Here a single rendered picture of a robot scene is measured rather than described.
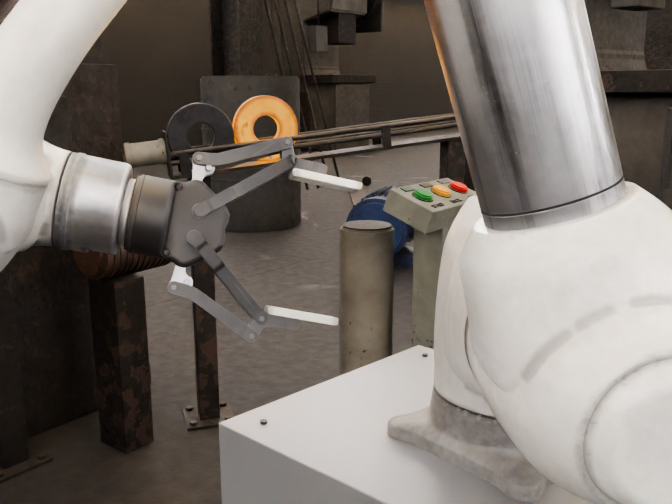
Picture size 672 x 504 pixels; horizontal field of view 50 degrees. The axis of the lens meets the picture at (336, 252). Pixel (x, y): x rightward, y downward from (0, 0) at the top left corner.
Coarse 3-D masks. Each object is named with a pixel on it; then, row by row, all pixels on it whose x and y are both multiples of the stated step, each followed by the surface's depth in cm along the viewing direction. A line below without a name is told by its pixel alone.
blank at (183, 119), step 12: (180, 108) 165; (192, 108) 163; (204, 108) 164; (216, 108) 165; (180, 120) 163; (192, 120) 164; (204, 120) 165; (216, 120) 165; (228, 120) 166; (168, 132) 163; (180, 132) 164; (216, 132) 166; (228, 132) 167; (168, 144) 164; (180, 144) 164; (216, 144) 167; (192, 168) 166
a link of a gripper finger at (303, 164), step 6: (282, 150) 70; (288, 150) 70; (282, 156) 70; (300, 162) 71; (306, 162) 71; (312, 162) 71; (294, 168) 71; (300, 168) 71; (306, 168) 71; (312, 168) 71; (318, 168) 71; (324, 168) 71
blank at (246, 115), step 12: (264, 96) 168; (240, 108) 167; (252, 108) 167; (264, 108) 168; (276, 108) 169; (288, 108) 170; (240, 120) 167; (252, 120) 168; (276, 120) 170; (288, 120) 171; (240, 132) 168; (252, 132) 169; (288, 132) 171; (276, 156) 172
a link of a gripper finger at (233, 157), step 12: (264, 144) 69; (276, 144) 70; (288, 144) 70; (192, 156) 68; (204, 156) 68; (216, 156) 68; (228, 156) 69; (240, 156) 69; (252, 156) 69; (264, 156) 71; (216, 168) 70
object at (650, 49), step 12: (648, 12) 666; (660, 12) 659; (648, 24) 668; (660, 24) 661; (648, 36) 669; (660, 36) 662; (648, 48) 671; (660, 48) 664; (648, 60) 673; (660, 60) 666
